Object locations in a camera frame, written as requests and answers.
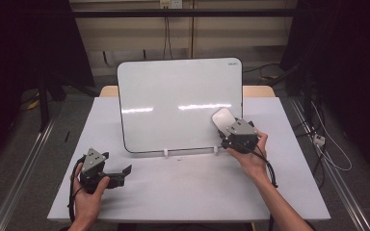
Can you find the white whiteboard eraser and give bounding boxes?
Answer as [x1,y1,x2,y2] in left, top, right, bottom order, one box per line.
[211,107,238,138]

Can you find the black horizontal bar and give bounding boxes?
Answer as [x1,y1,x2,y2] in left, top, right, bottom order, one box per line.
[71,8,301,19]

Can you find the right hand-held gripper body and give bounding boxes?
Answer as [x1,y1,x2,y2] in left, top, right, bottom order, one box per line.
[221,117,260,155]

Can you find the wooden table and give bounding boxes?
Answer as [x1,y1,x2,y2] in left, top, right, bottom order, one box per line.
[98,85,277,98]

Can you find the white cable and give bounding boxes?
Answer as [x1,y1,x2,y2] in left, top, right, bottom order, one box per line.
[310,100,354,172]

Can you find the white wall outlet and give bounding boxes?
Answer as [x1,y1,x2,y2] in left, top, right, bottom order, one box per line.
[159,0,184,10]

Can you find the white power strip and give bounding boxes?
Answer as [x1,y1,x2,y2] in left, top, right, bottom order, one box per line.
[312,134,327,147]

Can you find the black hanging cables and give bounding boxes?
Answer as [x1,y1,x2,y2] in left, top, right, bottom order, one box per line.
[162,8,174,61]

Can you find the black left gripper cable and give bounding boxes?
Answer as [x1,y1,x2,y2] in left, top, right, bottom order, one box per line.
[67,156,87,223]

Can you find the metal floor rail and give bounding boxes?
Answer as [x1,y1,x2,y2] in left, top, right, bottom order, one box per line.
[289,97,370,231]
[0,116,58,231]

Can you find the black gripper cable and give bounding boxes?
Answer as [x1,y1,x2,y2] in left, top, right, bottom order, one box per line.
[250,149,279,190]
[67,156,87,223]

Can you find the person's left hand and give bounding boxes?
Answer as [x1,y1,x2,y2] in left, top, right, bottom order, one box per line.
[71,162,111,227]

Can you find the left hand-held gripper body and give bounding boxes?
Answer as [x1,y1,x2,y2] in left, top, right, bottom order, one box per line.
[221,117,260,155]

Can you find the black floor cables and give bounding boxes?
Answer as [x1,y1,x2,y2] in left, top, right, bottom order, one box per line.
[295,102,329,191]

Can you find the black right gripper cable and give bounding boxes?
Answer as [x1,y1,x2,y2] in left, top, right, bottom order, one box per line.
[250,149,279,190]

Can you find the white whiteboard with black rim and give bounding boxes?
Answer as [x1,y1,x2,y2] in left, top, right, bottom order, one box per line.
[117,57,244,154]

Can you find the black curtain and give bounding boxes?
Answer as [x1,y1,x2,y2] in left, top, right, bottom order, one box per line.
[278,0,370,186]
[0,0,96,176]

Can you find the person's right hand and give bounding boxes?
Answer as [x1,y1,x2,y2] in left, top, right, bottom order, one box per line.
[225,129,271,185]

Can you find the black metal stand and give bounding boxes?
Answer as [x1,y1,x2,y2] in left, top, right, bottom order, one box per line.
[36,71,101,133]

